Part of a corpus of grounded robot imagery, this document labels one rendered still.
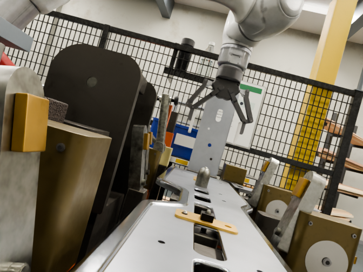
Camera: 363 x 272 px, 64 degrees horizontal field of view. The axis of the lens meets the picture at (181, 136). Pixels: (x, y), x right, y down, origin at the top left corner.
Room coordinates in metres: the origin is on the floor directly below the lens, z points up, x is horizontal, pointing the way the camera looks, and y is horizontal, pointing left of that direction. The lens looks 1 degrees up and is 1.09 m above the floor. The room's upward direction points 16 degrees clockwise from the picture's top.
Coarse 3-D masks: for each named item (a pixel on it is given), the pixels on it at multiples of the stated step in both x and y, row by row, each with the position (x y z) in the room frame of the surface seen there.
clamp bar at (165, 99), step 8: (160, 96) 0.86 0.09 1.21; (168, 96) 0.85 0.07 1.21; (176, 96) 0.86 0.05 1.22; (160, 104) 0.85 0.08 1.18; (168, 104) 0.85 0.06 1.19; (176, 104) 0.85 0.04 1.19; (160, 112) 0.85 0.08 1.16; (168, 112) 0.88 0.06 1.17; (160, 120) 0.85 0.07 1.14; (160, 128) 0.85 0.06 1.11; (160, 136) 0.84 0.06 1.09
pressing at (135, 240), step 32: (192, 192) 0.60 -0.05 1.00; (224, 192) 0.74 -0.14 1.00; (128, 224) 0.28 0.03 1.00; (160, 224) 0.32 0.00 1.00; (192, 224) 0.36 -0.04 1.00; (96, 256) 0.20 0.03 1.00; (128, 256) 0.22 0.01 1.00; (160, 256) 0.24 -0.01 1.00; (192, 256) 0.26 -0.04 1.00; (224, 256) 0.29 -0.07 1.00; (256, 256) 0.31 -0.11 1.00
